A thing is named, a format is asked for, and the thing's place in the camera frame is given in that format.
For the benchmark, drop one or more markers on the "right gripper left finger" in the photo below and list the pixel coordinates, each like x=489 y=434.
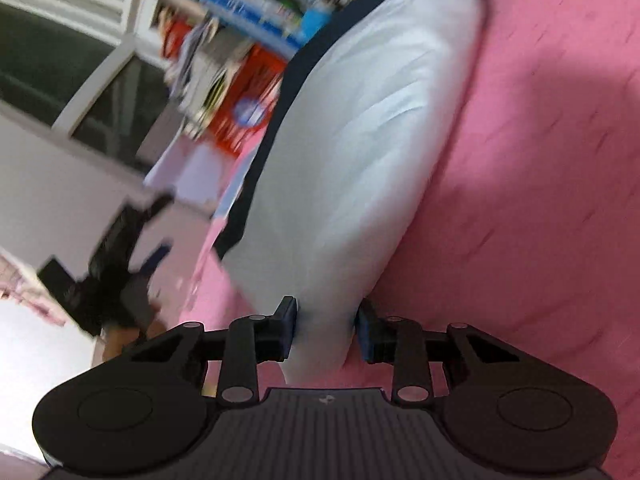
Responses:
x=250 y=341

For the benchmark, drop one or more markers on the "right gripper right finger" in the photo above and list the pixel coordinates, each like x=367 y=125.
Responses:
x=398 y=342

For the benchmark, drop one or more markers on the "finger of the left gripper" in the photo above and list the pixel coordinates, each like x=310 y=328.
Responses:
x=155 y=258
x=158 y=204

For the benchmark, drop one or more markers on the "navy white zip jacket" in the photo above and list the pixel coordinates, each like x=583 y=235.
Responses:
x=365 y=110

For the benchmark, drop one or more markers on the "operator left hand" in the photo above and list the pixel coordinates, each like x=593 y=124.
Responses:
x=116 y=339

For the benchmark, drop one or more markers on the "red plastic crate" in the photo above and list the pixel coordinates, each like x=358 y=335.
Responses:
x=248 y=104

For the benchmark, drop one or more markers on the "stack of papers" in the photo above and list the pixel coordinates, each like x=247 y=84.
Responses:
x=207 y=61

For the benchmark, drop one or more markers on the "pink printed towel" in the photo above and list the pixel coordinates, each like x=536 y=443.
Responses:
x=529 y=228

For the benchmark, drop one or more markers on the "small blue plush ball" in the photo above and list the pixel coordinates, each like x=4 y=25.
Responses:
x=314 y=19

